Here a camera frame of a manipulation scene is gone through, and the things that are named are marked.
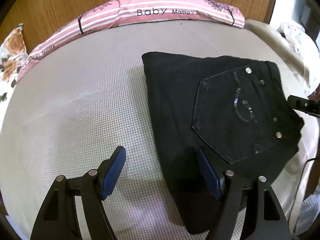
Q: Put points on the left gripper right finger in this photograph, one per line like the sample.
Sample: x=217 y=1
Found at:
x=264 y=216

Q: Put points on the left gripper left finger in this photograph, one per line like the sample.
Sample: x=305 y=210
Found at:
x=57 y=217

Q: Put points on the black denim pants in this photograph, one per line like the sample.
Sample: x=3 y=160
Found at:
x=233 y=110

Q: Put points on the beige blanket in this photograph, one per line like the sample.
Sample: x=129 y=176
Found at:
x=282 y=47

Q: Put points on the beige bed mattress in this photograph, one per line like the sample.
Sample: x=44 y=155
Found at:
x=74 y=107

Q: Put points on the floral pillow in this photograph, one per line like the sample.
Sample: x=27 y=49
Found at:
x=13 y=57

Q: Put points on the pink striped long pillow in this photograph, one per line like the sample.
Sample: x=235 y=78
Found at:
x=116 y=13

